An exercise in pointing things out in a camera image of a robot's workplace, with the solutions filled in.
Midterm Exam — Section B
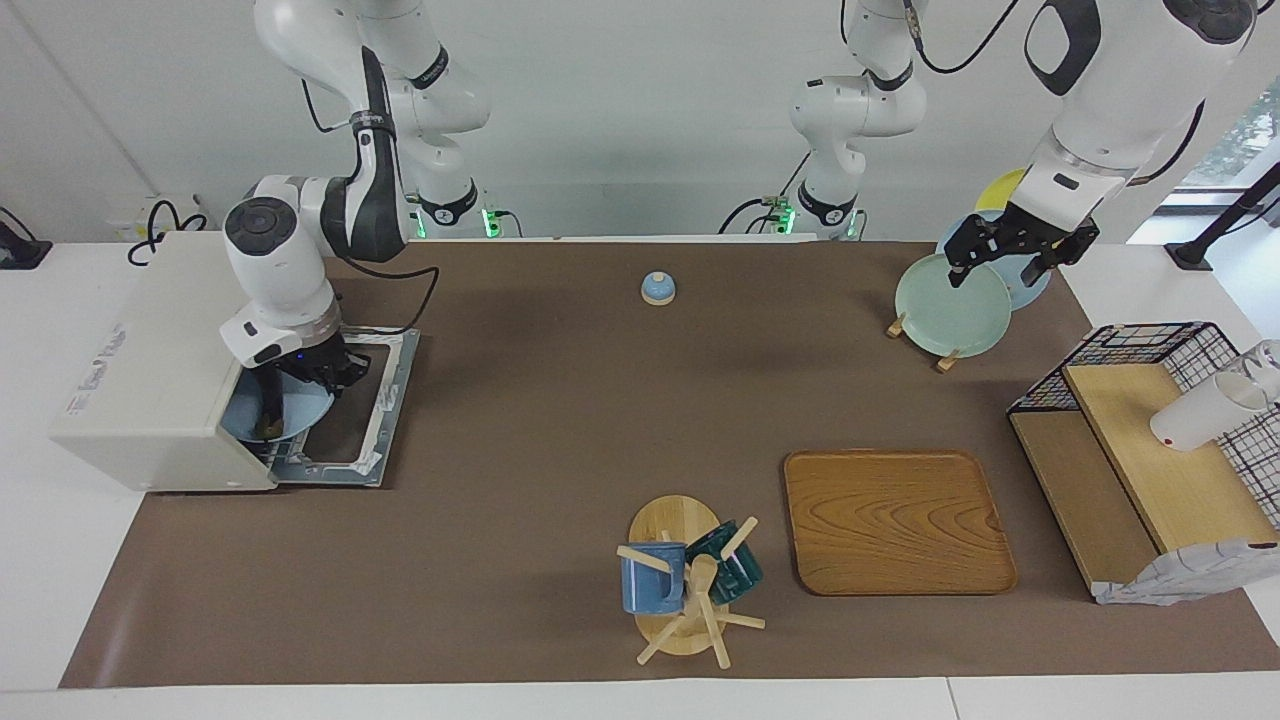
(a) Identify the light blue plate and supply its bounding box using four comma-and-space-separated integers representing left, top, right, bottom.
936, 210, 1053, 311
220, 383, 337, 443

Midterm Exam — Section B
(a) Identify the toaster oven glass door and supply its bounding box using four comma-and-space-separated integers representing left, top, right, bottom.
268, 328, 421, 489

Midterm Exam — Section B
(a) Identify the dark purple eggplant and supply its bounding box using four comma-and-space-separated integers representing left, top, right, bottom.
256, 375, 285, 439

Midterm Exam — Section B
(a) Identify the beige toaster oven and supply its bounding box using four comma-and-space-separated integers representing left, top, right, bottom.
50, 232, 346, 493

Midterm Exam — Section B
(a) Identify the mint green plate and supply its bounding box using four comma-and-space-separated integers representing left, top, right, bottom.
894, 253, 1013, 358

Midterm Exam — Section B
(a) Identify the yellow plate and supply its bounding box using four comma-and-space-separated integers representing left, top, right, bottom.
975, 168, 1031, 213

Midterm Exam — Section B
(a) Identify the wooden plate rack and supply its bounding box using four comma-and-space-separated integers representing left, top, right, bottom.
886, 312, 963, 374

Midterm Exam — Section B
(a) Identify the black desk stand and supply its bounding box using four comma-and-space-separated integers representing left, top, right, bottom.
0, 208, 53, 271
1165, 160, 1280, 271

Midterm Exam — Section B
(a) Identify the brown paper table mat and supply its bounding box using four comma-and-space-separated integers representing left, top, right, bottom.
58, 240, 1280, 691

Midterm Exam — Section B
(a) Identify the white cup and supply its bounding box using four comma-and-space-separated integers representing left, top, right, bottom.
1150, 372, 1273, 453

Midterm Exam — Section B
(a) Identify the wooden two-step shelf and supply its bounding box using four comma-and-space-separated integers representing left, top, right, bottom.
1008, 362, 1280, 601

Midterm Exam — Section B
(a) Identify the window with greenery outside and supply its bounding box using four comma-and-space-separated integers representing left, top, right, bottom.
1165, 75, 1280, 196

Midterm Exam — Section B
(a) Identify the clear glass cup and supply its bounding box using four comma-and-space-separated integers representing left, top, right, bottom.
1243, 340, 1280, 403

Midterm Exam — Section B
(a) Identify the wooden serving tray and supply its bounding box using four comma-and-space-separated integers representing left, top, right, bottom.
783, 450, 1019, 597

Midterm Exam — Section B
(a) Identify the wooden mug tree stand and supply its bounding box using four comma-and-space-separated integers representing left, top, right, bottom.
615, 495, 767, 669

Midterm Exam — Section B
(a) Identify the blue mug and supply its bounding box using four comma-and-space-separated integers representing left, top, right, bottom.
620, 542, 689, 616

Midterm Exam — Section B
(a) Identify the dark green mug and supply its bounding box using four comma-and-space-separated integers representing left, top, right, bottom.
685, 520, 765, 607

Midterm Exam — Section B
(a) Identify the black wire basket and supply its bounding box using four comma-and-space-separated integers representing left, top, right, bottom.
1008, 322, 1280, 531

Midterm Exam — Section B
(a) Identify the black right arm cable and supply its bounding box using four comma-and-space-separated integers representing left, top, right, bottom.
300, 78, 441, 336

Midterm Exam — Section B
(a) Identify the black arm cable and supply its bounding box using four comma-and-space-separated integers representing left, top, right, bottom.
300, 78, 441, 336
900, 0, 1206, 186

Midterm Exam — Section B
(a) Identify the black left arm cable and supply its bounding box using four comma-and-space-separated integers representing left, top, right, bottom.
900, 0, 1206, 186

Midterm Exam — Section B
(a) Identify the black oven power cable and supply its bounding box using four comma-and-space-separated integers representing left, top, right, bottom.
127, 200, 211, 267

